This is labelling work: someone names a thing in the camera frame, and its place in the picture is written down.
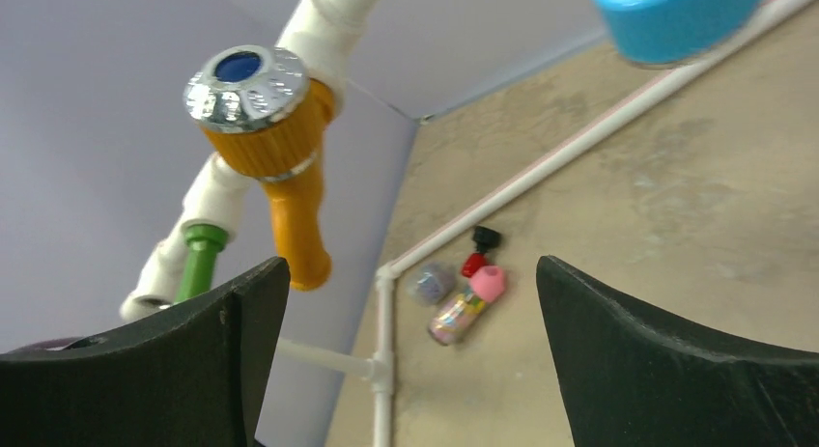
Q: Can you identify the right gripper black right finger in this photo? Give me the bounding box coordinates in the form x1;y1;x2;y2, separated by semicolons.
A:
536;256;818;446

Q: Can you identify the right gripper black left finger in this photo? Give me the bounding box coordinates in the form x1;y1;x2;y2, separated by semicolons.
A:
1;258;290;446

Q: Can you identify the orange water faucet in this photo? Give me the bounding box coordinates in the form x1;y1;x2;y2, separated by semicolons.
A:
184;45;334;291

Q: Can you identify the white PVC pipe frame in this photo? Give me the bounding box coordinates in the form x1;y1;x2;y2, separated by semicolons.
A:
119;0;819;447

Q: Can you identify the green water faucet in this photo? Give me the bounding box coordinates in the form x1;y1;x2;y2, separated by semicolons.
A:
175;224;229;303

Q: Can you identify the blue water faucet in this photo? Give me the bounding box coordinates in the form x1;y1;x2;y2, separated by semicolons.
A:
592;0;764;66

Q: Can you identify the pink capped colourful bottle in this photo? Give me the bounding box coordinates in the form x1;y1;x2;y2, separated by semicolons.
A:
428;265;507;346

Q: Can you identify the red and black faucet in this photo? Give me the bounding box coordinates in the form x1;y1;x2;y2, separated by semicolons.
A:
461;226;502;278

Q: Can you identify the clear plastic cup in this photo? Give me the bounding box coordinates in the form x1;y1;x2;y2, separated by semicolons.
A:
406;262;457;306

